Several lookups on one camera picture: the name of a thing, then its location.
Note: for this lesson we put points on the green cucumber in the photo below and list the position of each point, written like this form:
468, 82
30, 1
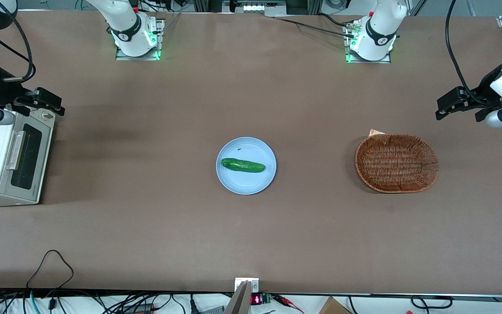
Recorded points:
242, 165

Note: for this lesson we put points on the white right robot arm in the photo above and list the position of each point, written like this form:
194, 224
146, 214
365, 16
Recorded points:
131, 30

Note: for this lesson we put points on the brown cardboard box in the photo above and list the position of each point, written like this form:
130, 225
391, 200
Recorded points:
334, 307

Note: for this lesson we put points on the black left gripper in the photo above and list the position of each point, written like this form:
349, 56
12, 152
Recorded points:
485, 89

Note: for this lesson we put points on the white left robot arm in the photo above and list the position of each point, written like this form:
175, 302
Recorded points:
379, 30

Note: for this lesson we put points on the small beige paper tag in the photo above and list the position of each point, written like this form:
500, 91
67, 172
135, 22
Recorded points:
376, 132

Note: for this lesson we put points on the silver metal camera bracket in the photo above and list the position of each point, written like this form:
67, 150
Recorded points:
242, 301

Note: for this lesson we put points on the brown wicker basket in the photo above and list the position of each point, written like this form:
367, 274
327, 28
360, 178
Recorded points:
397, 163

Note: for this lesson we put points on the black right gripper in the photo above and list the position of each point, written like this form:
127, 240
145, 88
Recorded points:
3, 93

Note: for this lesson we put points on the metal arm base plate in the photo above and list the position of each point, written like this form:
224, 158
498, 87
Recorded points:
384, 61
122, 56

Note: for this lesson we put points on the round oven knob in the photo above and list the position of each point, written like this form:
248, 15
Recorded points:
48, 116

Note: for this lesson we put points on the toaster oven glass door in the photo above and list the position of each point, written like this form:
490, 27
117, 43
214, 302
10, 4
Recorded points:
26, 157

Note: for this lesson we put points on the red digit display module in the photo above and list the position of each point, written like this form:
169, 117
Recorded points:
256, 299

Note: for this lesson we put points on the light blue plate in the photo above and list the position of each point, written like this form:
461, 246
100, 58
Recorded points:
246, 183

